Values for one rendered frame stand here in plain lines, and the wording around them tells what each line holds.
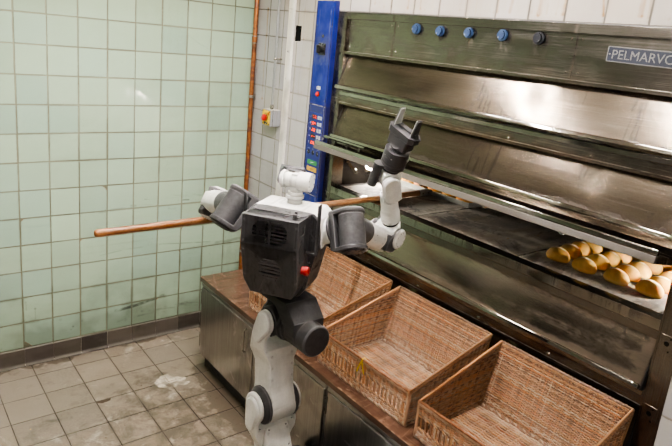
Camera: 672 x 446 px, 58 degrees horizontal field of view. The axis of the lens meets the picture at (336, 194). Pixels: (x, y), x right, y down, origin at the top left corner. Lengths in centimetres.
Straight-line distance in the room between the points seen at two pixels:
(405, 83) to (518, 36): 62
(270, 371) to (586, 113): 146
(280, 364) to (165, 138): 189
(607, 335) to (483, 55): 117
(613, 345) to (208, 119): 261
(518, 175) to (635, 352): 75
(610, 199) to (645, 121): 28
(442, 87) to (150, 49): 175
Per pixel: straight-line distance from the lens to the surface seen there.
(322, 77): 334
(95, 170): 370
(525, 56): 250
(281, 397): 238
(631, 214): 226
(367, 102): 310
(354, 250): 201
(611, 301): 236
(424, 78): 283
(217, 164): 398
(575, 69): 238
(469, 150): 265
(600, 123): 230
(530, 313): 255
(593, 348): 243
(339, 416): 269
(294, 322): 210
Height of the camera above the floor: 197
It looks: 14 degrees down
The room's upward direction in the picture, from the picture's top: 6 degrees clockwise
